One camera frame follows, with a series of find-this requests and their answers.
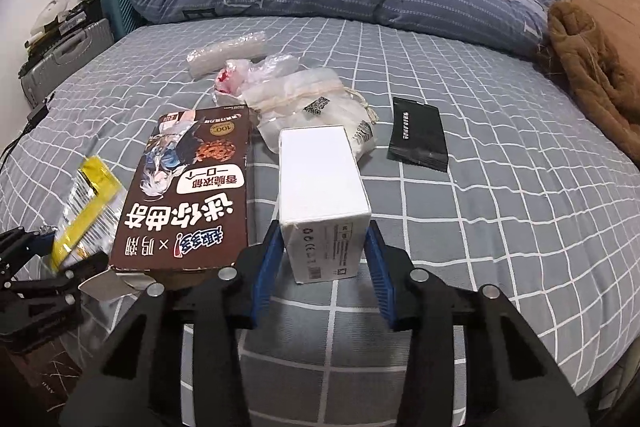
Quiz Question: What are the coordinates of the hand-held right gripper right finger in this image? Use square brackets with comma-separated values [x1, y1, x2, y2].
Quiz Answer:
[364, 218, 593, 427]

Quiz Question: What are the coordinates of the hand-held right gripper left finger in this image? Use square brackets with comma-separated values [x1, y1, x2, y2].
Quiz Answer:
[60, 219, 286, 427]

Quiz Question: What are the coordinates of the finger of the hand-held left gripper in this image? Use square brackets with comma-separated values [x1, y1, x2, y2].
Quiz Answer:
[7, 252, 109, 305]
[0, 226, 57, 269]

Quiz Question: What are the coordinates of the yellow snack packet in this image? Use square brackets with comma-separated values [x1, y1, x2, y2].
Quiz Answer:
[50, 156, 128, 269]

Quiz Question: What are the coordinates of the brown cookie box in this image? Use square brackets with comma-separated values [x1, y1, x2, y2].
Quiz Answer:
[79, 107, 251, 299]

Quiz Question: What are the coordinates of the white cardboard box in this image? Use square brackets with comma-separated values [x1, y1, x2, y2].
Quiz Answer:
[277, 125, 373, 285]

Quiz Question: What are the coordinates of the black foil packet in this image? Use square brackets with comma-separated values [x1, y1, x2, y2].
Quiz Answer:
[387, 97, 449, 171]

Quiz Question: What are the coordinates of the bubble wrap roll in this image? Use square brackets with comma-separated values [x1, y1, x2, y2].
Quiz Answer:
[186, 31, 266, 78]

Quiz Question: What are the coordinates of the person's left patterned pants leg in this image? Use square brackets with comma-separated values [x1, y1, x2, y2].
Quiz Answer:
[0, 342, 101, 414]

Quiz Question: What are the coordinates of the black power adapter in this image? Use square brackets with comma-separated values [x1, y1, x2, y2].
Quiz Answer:
[25, 94, 56, 128]

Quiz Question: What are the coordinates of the bed with grey checked sheet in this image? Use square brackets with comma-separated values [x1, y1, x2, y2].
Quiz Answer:
[0, 17, 640, 408]

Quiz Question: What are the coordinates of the white plastic bag with barcode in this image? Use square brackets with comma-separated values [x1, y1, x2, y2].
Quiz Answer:
[257, 94, 377, 162]

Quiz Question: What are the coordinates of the grey suitcase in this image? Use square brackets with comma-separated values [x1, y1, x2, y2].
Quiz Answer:
[20, 18, 116, 105]

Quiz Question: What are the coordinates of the clear plastic bag red print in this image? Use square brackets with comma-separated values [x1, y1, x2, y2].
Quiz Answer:
[212, 54, 296, 105]

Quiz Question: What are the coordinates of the white object on suitcase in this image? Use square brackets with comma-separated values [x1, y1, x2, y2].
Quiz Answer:
[36, 0, 70, 28]

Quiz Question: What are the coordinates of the teal suitcase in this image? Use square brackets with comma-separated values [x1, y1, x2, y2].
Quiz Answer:
[100, 0, 146, 40]

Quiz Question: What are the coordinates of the brown fleece garment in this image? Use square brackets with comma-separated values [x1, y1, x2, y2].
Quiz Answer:
[547, 2, 640, 150]

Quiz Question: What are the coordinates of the black cable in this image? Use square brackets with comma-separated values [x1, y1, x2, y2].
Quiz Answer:
[0, 124, 32, 170]

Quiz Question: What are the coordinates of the white mesh drawstring pouch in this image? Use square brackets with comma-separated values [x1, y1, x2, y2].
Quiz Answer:
[241, 68, 379, 122]

